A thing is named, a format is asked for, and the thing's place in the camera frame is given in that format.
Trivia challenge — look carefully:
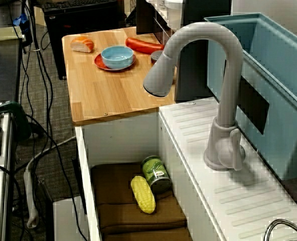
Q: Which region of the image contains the light blue bowl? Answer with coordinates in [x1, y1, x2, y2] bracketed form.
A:
[100, 45, 134, 70]

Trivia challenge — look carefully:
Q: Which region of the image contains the red toy sausage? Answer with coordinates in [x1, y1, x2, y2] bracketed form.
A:
[125, 37, 165, 55]

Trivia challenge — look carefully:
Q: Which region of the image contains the red plate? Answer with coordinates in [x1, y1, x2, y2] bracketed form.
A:
[94, 52, 136, 71]

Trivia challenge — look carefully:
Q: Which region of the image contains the white toy sink unit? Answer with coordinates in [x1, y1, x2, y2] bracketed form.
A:
[74, 97, 297, 241]

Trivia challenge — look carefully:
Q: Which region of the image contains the green peas can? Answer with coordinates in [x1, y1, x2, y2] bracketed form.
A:
[140, 155, 173, 194]

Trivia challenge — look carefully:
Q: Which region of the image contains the black upright panel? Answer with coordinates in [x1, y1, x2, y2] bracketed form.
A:
[175, 0, 233, 102]

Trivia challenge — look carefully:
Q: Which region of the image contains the brown beans can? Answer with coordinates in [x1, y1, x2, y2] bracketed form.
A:
[150, 50, 164, 65]

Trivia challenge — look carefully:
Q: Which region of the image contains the yellow toy corn cob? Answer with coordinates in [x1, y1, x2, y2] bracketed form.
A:
[130, 175, 156, 214]

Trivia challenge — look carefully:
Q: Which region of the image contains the grey gooseneck faucet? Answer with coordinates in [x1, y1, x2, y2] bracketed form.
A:
[142, 22, 246, 172]

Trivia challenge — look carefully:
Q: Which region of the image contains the brown folded cloth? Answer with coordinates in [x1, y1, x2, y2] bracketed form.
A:
[90, 162, 193, 241]

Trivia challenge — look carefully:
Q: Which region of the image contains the salmon sushi toy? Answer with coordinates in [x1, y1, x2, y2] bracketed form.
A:
[70, 36, 95, 53]

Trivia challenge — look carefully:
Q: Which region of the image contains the white plastic container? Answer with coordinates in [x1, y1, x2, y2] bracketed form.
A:
[165, 0, 185, 30]

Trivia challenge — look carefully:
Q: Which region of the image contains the white canister with logo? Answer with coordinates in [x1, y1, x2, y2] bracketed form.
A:
[146, 0, 168, 8]

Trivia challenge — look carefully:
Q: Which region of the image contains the green clamp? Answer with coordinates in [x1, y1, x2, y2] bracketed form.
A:
[0, 100, 33, 141]

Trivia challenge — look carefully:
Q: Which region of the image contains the white power strip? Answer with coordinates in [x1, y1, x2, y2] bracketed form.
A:
[23, 168, 39, 229]

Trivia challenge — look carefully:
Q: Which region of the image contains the teal plastic bin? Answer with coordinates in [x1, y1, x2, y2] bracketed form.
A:
[204, 13, 297, 181]

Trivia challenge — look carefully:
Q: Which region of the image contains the steel cooking pot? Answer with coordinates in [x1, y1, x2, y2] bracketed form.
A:
[263, 218, 297, 241]

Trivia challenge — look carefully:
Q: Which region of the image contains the pale paper pad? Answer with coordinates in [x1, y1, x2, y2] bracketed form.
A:
[0, 26, 24, 41]

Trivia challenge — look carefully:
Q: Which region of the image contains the grey floor cable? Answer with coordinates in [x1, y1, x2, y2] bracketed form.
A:
[25, 135, 77, 174]

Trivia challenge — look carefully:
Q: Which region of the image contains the black floor cable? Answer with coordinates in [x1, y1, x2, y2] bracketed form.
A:
[20, 0, 89, 241]

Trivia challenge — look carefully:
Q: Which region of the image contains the dark workbench with metal rail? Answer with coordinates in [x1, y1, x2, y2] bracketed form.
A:
[0, 25, 24, 241]

